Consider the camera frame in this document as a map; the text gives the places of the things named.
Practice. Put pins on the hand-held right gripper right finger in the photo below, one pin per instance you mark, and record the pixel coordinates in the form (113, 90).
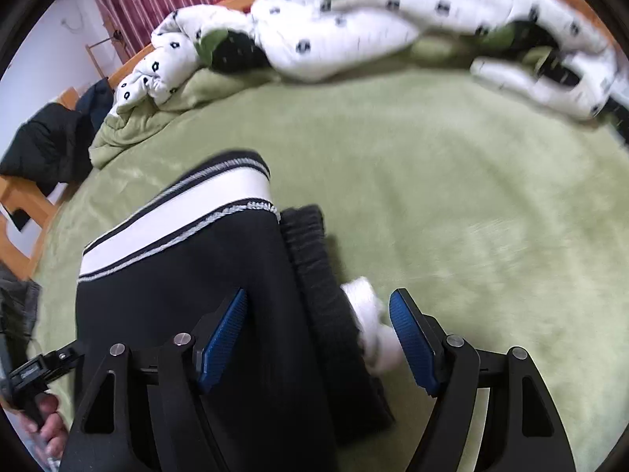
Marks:
(413, 339)

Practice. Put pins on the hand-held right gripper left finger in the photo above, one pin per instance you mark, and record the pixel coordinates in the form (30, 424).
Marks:
(223, 344)

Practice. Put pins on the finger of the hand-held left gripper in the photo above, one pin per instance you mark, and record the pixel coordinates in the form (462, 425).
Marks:
(64, 356)

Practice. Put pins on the black pants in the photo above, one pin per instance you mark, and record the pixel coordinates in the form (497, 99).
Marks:
(245, 295)

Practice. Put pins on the person's left hand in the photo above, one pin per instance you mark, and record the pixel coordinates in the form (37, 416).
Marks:
(49, 427)

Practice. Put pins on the grey jeans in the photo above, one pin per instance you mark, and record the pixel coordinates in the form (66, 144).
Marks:
(17, 305)

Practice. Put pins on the green fleece bed blanket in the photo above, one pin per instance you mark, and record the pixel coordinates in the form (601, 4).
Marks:
(467, 206)

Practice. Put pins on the black jacket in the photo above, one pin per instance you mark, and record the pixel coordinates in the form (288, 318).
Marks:
(44, 147)

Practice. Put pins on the dark blue garment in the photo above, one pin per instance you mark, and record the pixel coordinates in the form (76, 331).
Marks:
(96, 101)

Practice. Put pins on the wooden coat rack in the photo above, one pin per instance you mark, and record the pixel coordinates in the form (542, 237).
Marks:
(98, 51)

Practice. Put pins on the white floral quilt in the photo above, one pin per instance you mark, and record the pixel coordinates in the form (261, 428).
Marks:
(344, 24)

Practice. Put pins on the wooden bed frame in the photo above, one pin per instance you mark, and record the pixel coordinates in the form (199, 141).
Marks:
(24, 201)

